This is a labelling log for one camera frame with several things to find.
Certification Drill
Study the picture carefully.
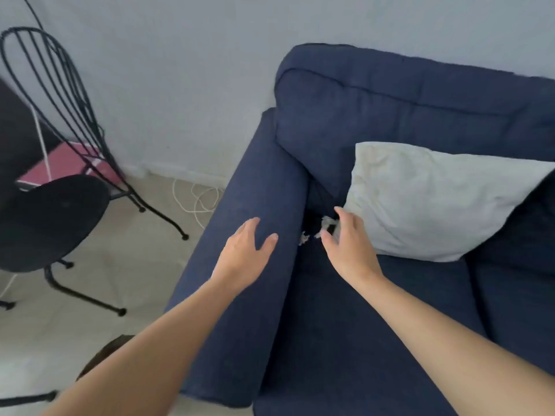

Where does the person's left hand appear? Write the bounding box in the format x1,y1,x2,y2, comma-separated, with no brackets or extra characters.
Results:
211,217,280,295

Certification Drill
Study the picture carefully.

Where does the person's right hand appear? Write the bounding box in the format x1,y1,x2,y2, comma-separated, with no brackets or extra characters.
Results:
319,206,385,291

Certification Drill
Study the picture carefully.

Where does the blue fabric sofa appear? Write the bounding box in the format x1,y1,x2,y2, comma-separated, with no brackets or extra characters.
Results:
164,43,555,416

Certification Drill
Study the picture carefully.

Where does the white pillow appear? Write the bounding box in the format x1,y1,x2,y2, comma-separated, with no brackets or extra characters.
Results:
342,142,555,263

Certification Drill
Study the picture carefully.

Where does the person's left forearm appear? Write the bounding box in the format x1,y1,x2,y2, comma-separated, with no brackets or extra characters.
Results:
41,277,245,416

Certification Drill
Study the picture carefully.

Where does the person's right forearm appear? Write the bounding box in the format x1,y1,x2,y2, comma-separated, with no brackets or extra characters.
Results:
350,272,555,416

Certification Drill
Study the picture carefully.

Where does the black round trash bin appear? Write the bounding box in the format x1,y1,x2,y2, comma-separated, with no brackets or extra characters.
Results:
75,334,136,382

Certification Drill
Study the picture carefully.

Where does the pink box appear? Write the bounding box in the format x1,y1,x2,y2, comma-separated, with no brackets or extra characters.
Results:
16,141,127,192

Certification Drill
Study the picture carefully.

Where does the coiled white cable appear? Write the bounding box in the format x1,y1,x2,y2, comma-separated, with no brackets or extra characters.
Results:
171,176,225,231

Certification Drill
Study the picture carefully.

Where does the black metal wire chair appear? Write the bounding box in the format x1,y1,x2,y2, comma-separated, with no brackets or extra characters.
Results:
0,26,191,318

